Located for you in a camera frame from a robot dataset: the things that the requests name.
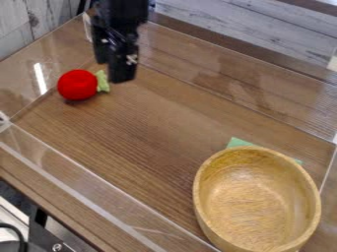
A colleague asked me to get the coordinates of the black cable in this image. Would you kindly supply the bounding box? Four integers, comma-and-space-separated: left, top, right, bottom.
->
0, 222, 31, 252

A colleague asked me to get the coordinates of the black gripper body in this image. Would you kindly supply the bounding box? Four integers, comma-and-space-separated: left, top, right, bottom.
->
91, 0, 148, 34

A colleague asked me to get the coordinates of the green cloth piece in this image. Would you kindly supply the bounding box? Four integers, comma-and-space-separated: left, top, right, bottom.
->
225, 136, 303, 165

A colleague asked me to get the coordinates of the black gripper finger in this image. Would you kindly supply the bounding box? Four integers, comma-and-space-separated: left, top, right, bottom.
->
91, 26, 108, 64
108, 31, 139, 84

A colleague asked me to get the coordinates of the red plush tomato toy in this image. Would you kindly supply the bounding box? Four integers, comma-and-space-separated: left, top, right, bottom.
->
56, 69, 111, 100

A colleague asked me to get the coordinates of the clear acrylic tray wall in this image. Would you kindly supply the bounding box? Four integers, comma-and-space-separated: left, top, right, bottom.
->
0, 17, 337, 252

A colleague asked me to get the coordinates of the black metal table mount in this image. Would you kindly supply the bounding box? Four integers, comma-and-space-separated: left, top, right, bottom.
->
28, 207, 76, 252

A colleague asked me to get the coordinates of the wooden oval bowl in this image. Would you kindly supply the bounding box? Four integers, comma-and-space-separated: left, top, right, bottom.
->
192, 146, 321, 252

